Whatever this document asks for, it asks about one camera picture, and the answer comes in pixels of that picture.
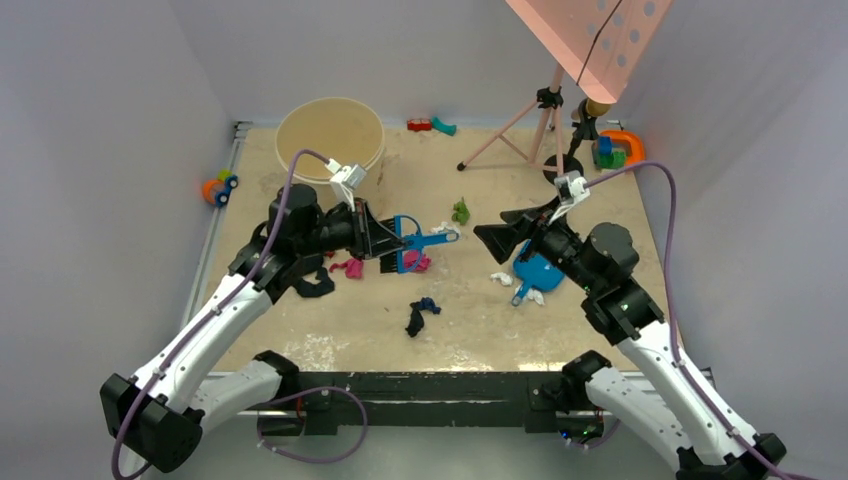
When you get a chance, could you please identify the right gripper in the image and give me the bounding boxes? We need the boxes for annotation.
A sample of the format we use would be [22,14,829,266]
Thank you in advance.
[472,194,600,293]

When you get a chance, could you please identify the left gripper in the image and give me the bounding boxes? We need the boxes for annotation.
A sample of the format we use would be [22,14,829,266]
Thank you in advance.
[296,197,405,261]

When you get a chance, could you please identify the blue hand brush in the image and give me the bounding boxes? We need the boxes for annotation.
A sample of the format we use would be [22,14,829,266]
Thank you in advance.
[380,214,460,274]

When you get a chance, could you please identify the blue dustpan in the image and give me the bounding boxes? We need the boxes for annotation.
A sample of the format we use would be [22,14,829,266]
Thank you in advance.
[512,242,565,295]

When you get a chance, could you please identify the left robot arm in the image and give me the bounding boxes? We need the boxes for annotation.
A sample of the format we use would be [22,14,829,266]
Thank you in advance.
[99,184,413,479]

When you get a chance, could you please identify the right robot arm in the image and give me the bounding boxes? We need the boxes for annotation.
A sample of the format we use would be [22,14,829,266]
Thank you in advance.
[473,205,786,479]

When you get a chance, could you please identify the small pink paper scrap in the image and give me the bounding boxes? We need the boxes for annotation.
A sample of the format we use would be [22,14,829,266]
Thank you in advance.
[328,258,364,279]

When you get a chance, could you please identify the large pink paper ball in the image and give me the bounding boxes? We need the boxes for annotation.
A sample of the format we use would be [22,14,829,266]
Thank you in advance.
[402,250,431,273]

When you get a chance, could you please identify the white scrap left of dustpan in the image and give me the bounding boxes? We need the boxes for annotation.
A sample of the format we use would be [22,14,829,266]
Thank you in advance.
[489,272,514,287]

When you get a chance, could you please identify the green paper scrap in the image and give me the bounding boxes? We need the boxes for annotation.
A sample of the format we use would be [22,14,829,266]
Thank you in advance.
[451,197,471,226]

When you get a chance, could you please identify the white paper scrap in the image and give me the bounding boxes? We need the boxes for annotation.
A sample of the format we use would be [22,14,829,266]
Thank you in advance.
[430,221,461,237]

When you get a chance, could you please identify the white scrap near dustpan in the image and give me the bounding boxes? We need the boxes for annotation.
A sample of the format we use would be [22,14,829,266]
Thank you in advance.
[511,285,545,306]

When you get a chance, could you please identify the blue scrap on brush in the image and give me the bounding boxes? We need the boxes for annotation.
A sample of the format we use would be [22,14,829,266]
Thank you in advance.
[418,297,441,315]

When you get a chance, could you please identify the long black paper strip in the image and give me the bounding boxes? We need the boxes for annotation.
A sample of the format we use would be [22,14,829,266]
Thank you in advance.
[291,262,336,298]

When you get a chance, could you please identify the black twisted paper scrap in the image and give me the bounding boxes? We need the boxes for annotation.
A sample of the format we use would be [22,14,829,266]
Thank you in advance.
[405,302,425,338]

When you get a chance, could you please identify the green blue toy blocks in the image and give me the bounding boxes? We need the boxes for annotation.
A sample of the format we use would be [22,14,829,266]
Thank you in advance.
[592,136,627,170]

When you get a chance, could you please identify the beige plastic bucket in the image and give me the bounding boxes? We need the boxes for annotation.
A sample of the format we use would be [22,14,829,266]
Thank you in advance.
[275,97,385,214]

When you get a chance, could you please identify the red toy block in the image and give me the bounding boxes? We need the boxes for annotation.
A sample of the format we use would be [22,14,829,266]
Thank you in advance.
[406,118,433,132]

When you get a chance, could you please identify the black microphone stand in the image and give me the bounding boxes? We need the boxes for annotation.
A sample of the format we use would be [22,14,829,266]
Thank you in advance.
[543,98,612,184]

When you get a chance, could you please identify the orange wheeled toy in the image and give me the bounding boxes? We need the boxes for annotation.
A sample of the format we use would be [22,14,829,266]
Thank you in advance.
[201,169,239,208]

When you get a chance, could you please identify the pink music stand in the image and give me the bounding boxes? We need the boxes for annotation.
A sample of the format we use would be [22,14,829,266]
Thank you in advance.
[457,0,673,171]

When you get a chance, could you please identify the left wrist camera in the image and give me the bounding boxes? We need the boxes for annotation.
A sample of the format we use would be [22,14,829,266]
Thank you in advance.
[326,158,367,210]

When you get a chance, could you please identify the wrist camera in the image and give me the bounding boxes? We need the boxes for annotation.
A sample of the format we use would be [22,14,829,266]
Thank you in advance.
[326,158,367,210]
[549,170,590,224]

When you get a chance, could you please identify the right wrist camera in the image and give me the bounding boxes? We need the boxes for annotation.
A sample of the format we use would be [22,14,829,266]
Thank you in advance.
[549,170,590,224]

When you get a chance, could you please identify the orange ring toy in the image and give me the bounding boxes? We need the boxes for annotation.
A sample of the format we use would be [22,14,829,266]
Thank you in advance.
[600,130,646,166]

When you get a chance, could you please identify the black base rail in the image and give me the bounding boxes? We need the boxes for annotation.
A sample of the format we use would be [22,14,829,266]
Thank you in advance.
[259,371,615,443]

